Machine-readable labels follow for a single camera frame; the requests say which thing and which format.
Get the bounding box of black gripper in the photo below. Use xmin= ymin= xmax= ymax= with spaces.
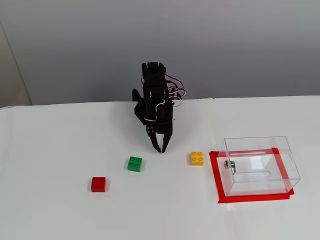
xmin=143 ymin=117 xmax=175 ymax=154

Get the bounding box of green lego brick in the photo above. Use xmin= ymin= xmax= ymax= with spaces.
xmin=127 ymin=155 xmax=144 ymax=173

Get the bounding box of yellow lego brick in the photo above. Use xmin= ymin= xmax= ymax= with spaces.
xmin=190 ymin=151 xmax=205 ymax=166

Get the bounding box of red lego brick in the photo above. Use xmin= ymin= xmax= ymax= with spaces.
xmin=90 ymin=176 xmax=107 ymax=193

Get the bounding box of transparent plastic box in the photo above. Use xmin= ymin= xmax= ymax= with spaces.
xmin=217 ymin=135 xmax=302 ymax=198

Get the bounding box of red tape square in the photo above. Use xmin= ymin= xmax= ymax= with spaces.
xmin=208 ymin=147 xmax=295 ymax=205

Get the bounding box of silver cam lock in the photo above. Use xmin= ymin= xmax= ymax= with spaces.
xmin=224 ymin=159 xmax=237 ymax=174

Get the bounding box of gripper servo cable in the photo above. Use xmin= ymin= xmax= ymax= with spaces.
xmin=144 ymin=99 xmax=166 ymax=124

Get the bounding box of arm servo cable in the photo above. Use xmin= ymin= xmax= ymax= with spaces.
xmin=165 ymin=74 xmax=187 ymax=108

